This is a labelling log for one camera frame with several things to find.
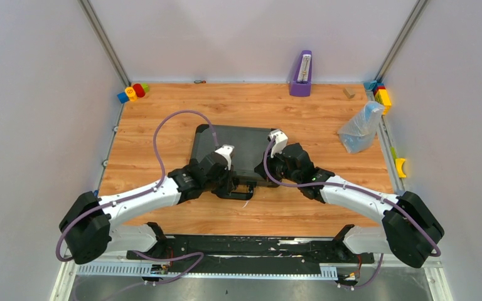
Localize purple metronome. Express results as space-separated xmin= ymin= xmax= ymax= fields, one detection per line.
xmin=289 ymin=50 xmax=313 ymax=97

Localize small wooden block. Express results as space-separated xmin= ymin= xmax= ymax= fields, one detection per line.
xmin=343 ymin=87 xmax=356 ymax=99

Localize clear plastic bag blue contents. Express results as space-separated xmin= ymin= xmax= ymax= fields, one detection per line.
xmin=337 ymin=101 xmax=385 ymax=154

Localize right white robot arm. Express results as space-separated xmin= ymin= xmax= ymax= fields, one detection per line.
xmin=254 ymin=143 xmax=445 ymax=268

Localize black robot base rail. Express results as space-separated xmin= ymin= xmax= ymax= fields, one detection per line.
xmin=77 ymin=235 xmax=375 ymax=283

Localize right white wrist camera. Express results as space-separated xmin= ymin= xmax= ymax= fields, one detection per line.
xmin=268 ymin=129 xmax=288 ymax=158

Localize black poker set case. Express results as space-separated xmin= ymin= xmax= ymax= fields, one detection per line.
xmin=184 ymin=124 xmax=277 ymax=201

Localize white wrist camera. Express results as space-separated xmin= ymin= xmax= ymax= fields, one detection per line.
xmin=268 ymin=129 xmax=288 ymax=158
xmin=214 ymin=144 xmax=235 ymax=171

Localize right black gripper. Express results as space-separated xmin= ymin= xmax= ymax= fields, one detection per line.
xmin=254 ymin=148 xmax=300 ymax=185

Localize coloured toy cylinders cluster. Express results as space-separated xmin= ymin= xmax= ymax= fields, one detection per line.
xmin=117 ymin=83 xmax=150 ymax=104

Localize coloured toy blocks stack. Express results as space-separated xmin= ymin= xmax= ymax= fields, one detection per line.
xmin=363 ymin=81 xmax=392 ymax=115

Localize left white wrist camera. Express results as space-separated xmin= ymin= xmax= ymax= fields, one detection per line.
xmin=214 ymin=144 xmax=235 ymax=171

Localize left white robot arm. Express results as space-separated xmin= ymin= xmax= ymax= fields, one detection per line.
xmin=56 ymin=145 xmax=234 ymax=265

